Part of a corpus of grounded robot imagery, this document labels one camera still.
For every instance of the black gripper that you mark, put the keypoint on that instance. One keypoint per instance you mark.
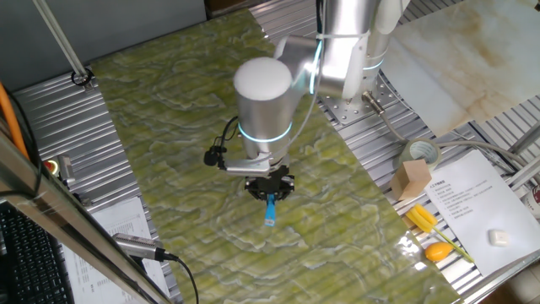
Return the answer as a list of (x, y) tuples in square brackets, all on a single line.
[(272, 183)]

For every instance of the yellow sponge brush green stem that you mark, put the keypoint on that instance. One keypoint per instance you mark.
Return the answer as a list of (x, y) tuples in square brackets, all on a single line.
[(422, 216)]

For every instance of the yellow lemon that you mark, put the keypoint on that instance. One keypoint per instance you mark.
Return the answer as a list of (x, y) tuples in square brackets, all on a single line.
[(438, 252)]

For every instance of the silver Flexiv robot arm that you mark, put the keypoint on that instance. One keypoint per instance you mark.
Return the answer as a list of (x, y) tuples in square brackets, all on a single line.
[(261, 122)]

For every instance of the green marble pattern mat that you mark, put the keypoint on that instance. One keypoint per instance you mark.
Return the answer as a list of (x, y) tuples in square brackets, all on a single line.
[(316, 236)]

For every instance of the grey tape roll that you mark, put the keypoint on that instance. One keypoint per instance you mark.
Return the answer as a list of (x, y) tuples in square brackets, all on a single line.
[(403, 158)]

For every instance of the wooden block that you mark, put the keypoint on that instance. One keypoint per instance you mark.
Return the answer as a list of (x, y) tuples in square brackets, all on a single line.
[(411, 179)]

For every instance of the silver handheld device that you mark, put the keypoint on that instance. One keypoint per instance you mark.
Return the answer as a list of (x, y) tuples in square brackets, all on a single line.
[(135, 245)]

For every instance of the white paper with table print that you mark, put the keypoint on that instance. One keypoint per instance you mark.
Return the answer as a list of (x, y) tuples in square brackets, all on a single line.
[(126, 219)]

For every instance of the white paper with text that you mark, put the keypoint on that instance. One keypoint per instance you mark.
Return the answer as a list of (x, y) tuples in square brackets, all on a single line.
[(498, 190)]

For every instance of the beige marble board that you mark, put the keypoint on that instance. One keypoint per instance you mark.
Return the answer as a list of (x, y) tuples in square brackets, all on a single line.
[(464, 63)]

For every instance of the small white case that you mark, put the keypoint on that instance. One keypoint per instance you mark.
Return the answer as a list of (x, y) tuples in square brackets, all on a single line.
[(500, 237)]

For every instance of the black keyboard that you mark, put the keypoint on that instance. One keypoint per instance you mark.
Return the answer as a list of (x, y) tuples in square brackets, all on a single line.
[(29, 262)]

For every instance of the thin metal pole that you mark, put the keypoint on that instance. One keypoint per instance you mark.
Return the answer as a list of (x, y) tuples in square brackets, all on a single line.
[(63, 42)]

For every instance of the aluminium profile bar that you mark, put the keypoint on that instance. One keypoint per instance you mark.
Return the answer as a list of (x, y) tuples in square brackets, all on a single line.
[(525, 173)]

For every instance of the grey metal strut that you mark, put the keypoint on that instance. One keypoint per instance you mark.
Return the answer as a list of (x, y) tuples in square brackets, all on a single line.
[(527, 139)]

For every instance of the red and white can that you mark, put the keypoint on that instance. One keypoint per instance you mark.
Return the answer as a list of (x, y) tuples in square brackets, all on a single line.
[(535, 200)]

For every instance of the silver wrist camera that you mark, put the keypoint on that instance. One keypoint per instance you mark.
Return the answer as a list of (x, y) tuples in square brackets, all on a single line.
[(249, 166)]

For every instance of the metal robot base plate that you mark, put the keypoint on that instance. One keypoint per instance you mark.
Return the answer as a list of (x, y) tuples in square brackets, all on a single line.
[(341, 114)]

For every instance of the grey switch box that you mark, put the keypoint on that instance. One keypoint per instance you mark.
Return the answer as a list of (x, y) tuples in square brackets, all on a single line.
[(66, 169)]

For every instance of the metal frame beam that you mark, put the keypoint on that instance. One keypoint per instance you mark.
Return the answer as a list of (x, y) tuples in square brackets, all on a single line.
[(63, 215)]

